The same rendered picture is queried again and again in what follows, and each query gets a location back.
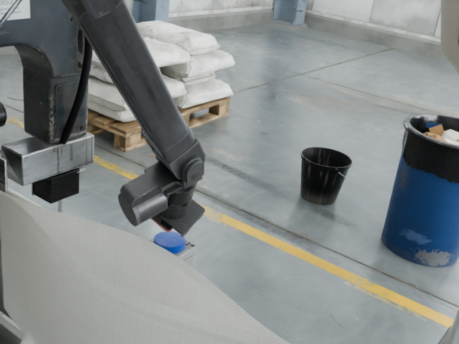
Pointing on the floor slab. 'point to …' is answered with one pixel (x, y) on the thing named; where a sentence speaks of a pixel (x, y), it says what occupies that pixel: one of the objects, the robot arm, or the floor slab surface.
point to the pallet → (103, 123)
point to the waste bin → (425, 195)
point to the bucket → (322, 174)
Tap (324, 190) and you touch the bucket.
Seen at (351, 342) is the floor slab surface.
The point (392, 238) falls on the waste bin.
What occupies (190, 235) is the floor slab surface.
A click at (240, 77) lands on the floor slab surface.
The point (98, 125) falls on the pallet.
